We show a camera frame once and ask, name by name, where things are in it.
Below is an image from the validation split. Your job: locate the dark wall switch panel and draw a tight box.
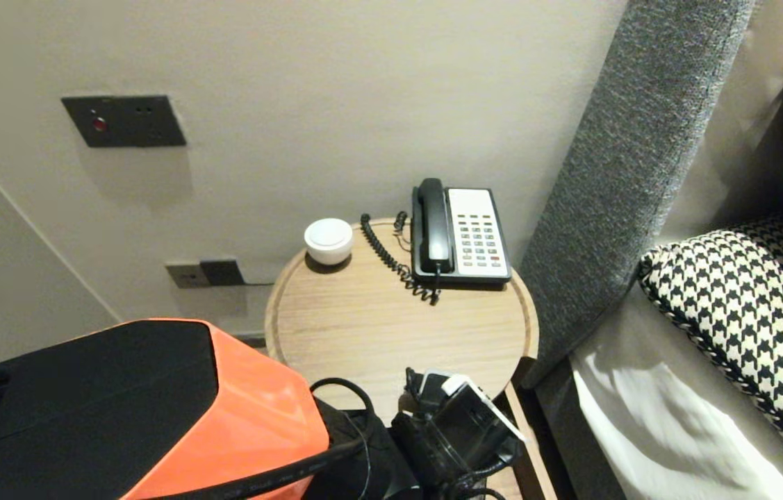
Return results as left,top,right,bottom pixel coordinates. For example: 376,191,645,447
61,95,188,148

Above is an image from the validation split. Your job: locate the beige upholstered headboard panel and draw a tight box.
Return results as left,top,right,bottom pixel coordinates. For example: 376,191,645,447
655,0,783,247

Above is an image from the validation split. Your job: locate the black telephone handset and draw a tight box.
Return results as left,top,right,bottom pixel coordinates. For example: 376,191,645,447
417,178,455,274

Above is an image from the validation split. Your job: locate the grey upholstered headboard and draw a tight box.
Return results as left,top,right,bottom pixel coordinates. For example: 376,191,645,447
516,0,757,379

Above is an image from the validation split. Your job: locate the grey wall socket plate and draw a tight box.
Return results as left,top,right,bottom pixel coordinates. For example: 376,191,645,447
165,262,210,290

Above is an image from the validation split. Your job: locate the black and white desk telephone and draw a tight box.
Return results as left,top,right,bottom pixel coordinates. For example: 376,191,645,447
411,187,513,288

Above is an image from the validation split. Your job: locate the houndstooth black and white pillow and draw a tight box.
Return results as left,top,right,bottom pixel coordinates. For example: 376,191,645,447
639,212,783,495

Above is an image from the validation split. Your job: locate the white round puck device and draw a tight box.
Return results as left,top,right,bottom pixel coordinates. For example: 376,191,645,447
304,218,354,266

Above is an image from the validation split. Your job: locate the dark grey bed base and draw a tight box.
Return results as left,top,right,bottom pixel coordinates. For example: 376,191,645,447
527,361,625,500

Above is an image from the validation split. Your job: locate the round wooden nightstand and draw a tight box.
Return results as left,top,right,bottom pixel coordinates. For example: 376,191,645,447
265,218,540,421

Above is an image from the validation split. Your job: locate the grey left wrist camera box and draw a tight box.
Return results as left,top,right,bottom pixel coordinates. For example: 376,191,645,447
421,372,460,412

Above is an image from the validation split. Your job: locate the white bed sheet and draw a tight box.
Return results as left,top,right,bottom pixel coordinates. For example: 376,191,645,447
568,285,783,500

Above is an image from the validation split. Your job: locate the black coiled telephone cord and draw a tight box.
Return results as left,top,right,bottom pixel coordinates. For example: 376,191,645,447
361,212,442,306

